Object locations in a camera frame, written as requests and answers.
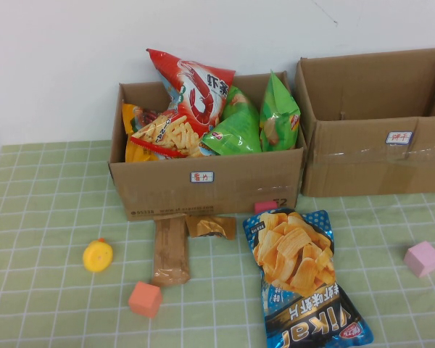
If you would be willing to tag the blue shrimp chips bag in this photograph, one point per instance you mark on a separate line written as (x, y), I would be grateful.
(293, 253)

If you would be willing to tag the golden brown snack packet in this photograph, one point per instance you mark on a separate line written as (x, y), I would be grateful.
(210, 226)

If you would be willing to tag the orange snack bag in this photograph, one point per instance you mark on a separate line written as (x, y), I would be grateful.
(136, 154)

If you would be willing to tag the green potato chips bag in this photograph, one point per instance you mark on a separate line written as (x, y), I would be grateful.
(235, 101)
(235, 134)
(279, 108)

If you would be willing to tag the magenta foam cube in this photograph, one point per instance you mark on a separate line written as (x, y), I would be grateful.
(264, 207)

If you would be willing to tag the yellow crinkle fries bag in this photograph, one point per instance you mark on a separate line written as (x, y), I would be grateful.
(174, 136)

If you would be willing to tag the cardboard box with chips label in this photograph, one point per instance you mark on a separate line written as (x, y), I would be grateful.
(159, 188)

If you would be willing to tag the red shrimp stick bag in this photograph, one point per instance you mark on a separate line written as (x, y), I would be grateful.
(199, 90)

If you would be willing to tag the long brown wafer package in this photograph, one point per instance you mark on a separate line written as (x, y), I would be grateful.
(170, 250)

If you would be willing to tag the orange foam cube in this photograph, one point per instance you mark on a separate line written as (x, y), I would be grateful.
(143, 299)

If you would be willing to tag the yellow rubber duck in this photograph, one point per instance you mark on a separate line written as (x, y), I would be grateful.
(98, 257)

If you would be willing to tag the cardboard box with biscuit label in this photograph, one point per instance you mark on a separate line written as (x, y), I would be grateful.
(366, 87)

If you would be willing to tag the green checked tablecloth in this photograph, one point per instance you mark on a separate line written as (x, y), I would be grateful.
(40, 217)

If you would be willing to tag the pink foam cube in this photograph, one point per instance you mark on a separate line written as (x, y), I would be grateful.
(424, 259)

